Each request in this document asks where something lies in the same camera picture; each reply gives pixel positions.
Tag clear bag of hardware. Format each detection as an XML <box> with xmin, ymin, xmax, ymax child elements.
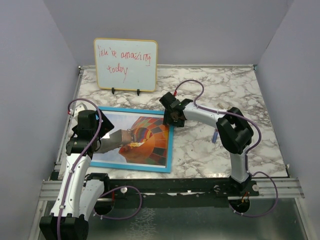
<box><xmin>217</xmin><ymin>103</ymin><xmax>232</xmax><ymax>111</ymax></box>

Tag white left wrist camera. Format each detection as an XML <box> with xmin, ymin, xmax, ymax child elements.
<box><xmin>69</xmin><ymin>102</ymin><xmax>88</xmax><ymax>119</ymax></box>

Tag black whiteboard stand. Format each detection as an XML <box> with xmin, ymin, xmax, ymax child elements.
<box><xmin>111</xmin><ymin>87</ymin><xmax>141</xmax><ymax>96</ymax></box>

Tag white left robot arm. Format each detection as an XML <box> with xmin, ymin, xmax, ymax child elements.
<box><xmin>39</xmin><ymin>109</ymin><xmax>114</xmax><ymax>240</ymax></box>

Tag blue red screwdriver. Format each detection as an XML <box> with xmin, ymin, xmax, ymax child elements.
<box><xmin>212</xmin><ymin>129</ymin><xmax>219</xmax><ymax>144</ymax></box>

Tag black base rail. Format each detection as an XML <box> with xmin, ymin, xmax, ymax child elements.
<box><xmin>82</xmin><ymin>173</ymin><xmax>259</xmax><ymax>209</ymax></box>

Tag white dry-erase board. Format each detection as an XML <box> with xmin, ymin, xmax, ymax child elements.
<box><xmin>93</xmin><ymin>38</ymin><xmax>158</xmax><ymax>92</ymax></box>

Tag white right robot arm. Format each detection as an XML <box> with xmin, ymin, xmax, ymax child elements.
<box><xmin>159</xmin><ymin>92</ymin><xmax>254</xmax><ymax>196</ymax></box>

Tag blue picture frame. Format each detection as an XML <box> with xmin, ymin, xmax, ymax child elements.
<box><xmin>90</xmin><ymin>106</ymin><xmax>174</xmax><ymax>173</ymax></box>

